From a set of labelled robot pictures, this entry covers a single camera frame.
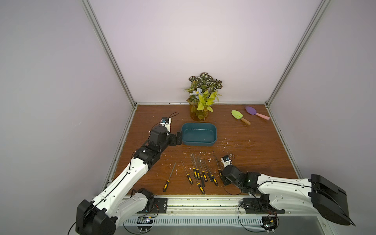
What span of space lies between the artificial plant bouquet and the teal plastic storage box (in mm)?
170

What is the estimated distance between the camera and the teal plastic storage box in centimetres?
99

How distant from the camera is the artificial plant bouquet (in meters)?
0.96
